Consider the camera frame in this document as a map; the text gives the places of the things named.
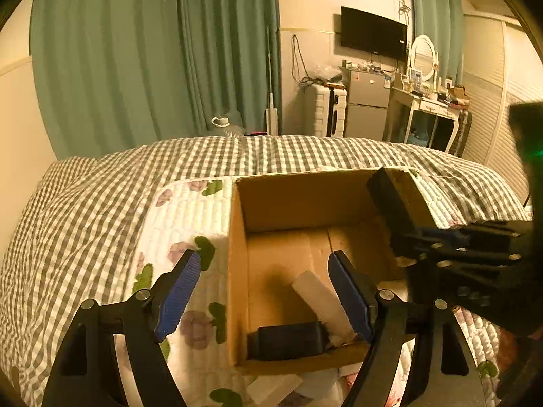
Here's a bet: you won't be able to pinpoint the white cylindrical object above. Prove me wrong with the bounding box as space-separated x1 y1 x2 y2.
291 270 361 345

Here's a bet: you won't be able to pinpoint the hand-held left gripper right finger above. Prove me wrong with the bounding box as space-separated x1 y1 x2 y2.
327 251 488 407

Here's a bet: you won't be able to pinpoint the white suitcase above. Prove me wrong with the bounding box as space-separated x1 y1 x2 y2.
304 84 349 137

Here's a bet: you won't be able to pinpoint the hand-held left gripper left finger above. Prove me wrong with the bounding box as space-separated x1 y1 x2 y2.
42 249 202 407

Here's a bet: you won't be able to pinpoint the silver small fridge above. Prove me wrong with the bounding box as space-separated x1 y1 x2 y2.
343 69 392 140

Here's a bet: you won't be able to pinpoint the oval white vanity mirror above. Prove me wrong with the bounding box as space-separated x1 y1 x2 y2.
410 35 437 82

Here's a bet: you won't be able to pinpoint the checkered green white blanket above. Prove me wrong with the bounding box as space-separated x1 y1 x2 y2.
0 135 533 407

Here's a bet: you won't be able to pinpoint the black rounded case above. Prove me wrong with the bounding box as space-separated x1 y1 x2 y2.
247 321 331 362

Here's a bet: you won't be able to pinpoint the white flat box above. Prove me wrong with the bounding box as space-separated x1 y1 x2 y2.
247 374 341 407

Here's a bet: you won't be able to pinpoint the brown cardboard box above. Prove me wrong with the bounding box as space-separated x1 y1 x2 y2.
226 168 443 376

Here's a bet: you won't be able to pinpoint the black wall cables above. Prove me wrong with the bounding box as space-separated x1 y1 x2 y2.
291 34 317 88

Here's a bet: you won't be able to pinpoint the white vanity table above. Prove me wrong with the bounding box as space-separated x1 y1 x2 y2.
383 85 471 153

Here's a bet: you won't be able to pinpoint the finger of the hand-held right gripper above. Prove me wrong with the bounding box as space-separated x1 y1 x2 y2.
405 260 533 307
391 219 534 261

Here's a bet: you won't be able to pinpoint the green curtain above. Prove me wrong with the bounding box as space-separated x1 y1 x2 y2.
407 0 465 85
30 0 283 159

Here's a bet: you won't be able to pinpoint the black wall television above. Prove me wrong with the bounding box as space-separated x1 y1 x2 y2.
340 6 409 62

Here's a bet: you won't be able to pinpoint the floral quilted mat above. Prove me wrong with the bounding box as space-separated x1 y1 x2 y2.
114 169 516 407

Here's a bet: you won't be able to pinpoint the dark chair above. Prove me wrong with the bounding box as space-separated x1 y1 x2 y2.
449 110 473 157

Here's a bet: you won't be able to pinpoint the white louvered wardrobe doors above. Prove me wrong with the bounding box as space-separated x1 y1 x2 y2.
460 11 543 204

